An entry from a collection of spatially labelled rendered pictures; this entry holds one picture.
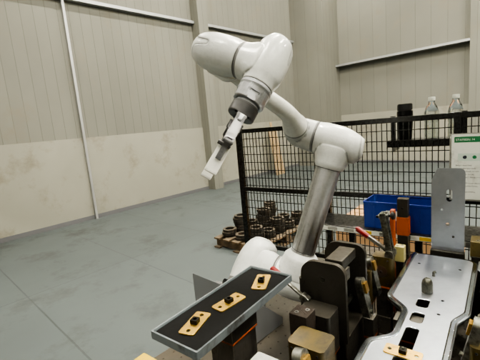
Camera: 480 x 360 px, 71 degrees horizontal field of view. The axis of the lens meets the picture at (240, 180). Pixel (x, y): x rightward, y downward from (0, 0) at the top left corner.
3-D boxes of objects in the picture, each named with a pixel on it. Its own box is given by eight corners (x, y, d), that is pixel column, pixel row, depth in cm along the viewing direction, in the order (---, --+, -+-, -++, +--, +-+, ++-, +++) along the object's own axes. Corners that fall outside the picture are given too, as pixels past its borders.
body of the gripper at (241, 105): (231, 102, 93) (216, 131, 92) (236, 92, 85) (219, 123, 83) (255, 116, 94) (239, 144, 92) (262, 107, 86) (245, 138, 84)
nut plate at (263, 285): (265, 290, 86) (265, 286, 85) (251, 289, 87) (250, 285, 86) (271, 275, 93) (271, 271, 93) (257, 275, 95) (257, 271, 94)
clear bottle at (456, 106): (463, 137, 156) (463, 93, 153) (446, 138, 160) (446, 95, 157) (463, 136, 161) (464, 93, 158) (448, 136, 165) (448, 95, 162)
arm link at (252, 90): (245, 71, 85) (233, 91, 84) (276, 90, 86) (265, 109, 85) (238, 84, 94) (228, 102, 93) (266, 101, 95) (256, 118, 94)
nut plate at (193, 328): (193, 336, 69) (193, 331, 69) (177, 333, 71) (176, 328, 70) (211, 314, 77) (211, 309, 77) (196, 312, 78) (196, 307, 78)
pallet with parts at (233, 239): (212, 246, 455) (208, 215, 448) (270, 223, 538) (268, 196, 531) (258, 260, 395) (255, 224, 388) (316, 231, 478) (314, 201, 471)
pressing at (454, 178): (463, 253, 134) (465, 168, 128) (431, 248, 141) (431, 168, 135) (463, 252, 134) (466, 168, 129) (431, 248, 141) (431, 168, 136)
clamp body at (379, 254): (392, 347, 128) (391, 258, 122) (366, 339, 134) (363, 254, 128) (396, 338, 133) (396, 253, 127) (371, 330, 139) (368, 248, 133)
